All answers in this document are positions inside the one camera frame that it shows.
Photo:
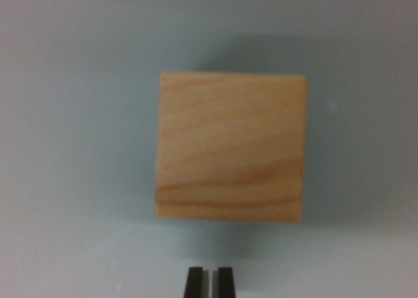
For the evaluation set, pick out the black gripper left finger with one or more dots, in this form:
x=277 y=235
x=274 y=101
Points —
x=195 y=283

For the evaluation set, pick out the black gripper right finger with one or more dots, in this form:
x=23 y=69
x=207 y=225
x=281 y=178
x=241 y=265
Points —
x=226 y=283

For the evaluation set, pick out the light wooden cube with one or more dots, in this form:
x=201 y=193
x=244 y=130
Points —
x=230 y=146

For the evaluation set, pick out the pale blue plastic bin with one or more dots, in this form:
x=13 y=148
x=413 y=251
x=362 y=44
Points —
x=65 y=131

